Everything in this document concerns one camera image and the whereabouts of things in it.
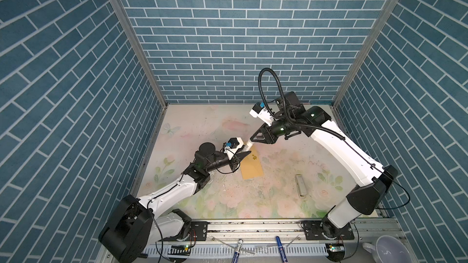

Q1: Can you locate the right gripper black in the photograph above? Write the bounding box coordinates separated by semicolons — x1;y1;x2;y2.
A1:
248;116;294;144

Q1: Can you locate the white glue stick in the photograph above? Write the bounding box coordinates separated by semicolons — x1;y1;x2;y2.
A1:
244;140;254;151

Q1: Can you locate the brown kraft envelope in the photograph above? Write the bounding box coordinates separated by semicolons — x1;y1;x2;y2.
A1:
240;146;264;180

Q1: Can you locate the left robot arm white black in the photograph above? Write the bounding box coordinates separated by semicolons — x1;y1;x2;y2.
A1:
98;138;253;263

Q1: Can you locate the blue white marker pen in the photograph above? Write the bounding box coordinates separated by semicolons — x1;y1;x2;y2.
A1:
232;239;243;263

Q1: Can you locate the left circuit board green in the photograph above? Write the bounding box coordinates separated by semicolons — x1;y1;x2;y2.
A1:
167;245;192;263

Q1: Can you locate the circuit board green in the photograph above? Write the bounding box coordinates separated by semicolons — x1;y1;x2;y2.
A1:
325;244;346;263
167;245;192;263

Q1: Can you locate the right circuit board green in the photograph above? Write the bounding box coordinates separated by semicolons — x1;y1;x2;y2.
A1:
325;244;346;263

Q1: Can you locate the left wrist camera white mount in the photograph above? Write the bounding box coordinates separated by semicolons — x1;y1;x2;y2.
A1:
223;138;244;160

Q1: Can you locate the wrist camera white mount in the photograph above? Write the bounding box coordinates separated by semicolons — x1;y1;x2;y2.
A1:
223;138;244;160
249;102;274;127

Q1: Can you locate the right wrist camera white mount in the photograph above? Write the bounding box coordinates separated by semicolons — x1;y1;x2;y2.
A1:
249;102;274;127

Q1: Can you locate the black corrugated cable conduit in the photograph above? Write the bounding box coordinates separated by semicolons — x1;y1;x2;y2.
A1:
258;67;346;141

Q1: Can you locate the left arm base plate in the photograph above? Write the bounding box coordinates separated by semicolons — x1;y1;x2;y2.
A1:
167;221;208;242

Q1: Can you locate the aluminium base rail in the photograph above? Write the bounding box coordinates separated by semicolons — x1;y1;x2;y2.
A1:
133;218;408;263

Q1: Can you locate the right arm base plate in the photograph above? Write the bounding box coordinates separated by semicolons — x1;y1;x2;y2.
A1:
299;219;355;241

